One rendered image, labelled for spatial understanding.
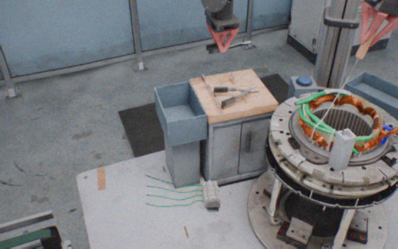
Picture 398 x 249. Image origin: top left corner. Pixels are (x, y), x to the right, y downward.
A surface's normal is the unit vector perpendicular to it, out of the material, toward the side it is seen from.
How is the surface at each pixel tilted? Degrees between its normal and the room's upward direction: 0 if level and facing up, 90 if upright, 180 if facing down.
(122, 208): 0
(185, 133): 90
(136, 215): 0
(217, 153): 90
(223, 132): 90
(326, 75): 90
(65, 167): 0
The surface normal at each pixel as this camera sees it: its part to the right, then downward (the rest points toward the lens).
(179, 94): 0.29, 0.59
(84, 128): -0.01, -0.79
